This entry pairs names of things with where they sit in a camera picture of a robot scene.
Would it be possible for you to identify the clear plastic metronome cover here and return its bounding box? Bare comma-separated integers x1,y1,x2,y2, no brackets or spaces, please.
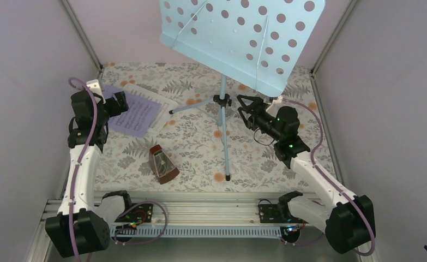
154,150,174,177

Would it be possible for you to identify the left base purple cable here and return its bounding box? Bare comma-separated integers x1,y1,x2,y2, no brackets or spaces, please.
113,200,168,247

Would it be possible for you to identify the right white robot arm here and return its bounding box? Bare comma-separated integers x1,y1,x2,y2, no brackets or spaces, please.
237,95,376,257

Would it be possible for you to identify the lavender sheet music page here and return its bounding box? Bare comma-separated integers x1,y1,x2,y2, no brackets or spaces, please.
103,85,161,138

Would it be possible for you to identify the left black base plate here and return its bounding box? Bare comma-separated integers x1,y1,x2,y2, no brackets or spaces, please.
117,203,153,228

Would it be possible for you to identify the brown wooden metronome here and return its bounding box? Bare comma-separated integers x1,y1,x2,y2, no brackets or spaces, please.
149,145,180,184

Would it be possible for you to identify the light blue music stand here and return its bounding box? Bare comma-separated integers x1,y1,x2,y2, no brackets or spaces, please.
159,0,327,182

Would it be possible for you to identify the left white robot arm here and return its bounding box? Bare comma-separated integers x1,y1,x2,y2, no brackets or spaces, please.
45,91,132,258

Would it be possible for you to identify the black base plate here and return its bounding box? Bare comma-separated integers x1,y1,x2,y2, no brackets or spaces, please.
258,204,303,224
117,203,153,228

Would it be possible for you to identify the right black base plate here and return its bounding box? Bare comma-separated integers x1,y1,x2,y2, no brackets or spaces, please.
258,204,303,224

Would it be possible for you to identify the floral patterned table mat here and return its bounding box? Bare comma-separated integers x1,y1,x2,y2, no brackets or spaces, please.
95,62,311,193

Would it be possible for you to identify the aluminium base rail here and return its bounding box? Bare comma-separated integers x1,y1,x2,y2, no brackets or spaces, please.
39,190,368,227

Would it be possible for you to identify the perforated cable tray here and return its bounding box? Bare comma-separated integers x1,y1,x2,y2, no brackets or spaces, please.
111,225,299,239

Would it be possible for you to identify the white sheet music page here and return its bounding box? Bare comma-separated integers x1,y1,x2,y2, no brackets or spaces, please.
124,83,178,134

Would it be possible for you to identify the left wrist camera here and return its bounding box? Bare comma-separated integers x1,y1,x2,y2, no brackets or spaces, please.
86,79,103,103

